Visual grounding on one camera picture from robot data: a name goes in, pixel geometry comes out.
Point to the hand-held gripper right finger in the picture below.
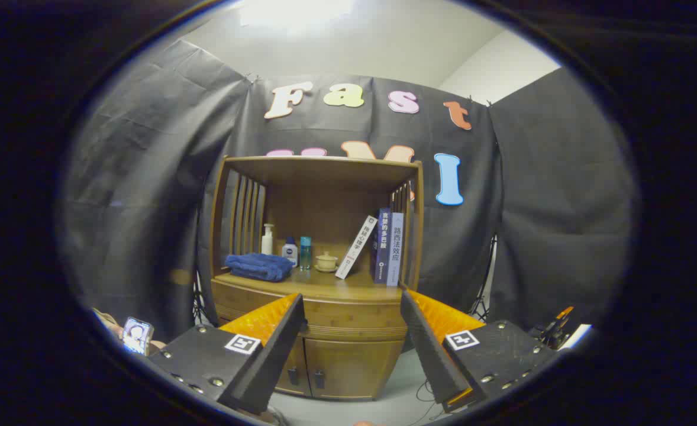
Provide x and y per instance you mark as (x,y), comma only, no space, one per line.
(431,355)

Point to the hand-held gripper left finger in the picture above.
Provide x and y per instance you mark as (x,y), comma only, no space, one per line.
(274,367)

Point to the wooden drawer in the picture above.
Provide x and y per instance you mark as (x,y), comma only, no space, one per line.
(348,316)

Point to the wooden cabinet door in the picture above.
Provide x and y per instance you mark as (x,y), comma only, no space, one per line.
(354,367)
(298,355)

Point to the wooden countertop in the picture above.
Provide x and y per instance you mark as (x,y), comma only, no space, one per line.
(319,284)

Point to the wooden cabinet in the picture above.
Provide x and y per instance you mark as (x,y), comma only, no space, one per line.
(325,207)

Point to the blue folded towel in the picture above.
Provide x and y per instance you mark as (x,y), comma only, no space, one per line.
(260,266)

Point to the pale grey-blue book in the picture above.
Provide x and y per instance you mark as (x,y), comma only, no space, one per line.
(394,254)

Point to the white bottle with blue cap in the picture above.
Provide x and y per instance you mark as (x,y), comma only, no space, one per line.
(290,254)

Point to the clear blue bottle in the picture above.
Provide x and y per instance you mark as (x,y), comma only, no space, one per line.
(305,254)

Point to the cream lidded tea cup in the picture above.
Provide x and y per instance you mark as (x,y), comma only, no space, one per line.
(326,262)

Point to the dark blue book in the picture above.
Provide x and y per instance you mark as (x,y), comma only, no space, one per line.
(381,248)

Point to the white pump bottle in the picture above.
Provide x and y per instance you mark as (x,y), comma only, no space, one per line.
(267,244)

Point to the black device with orange tip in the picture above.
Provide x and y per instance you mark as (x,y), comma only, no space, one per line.
(552,331)

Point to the white book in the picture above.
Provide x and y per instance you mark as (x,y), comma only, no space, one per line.
(355,248)

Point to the small lit screen device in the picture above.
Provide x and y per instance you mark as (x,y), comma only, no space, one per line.
(138,336)

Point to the white sheet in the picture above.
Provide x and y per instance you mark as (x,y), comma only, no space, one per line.
(576,336)

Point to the black backdrop cloth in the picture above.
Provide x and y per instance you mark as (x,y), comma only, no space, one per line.
(147,177)

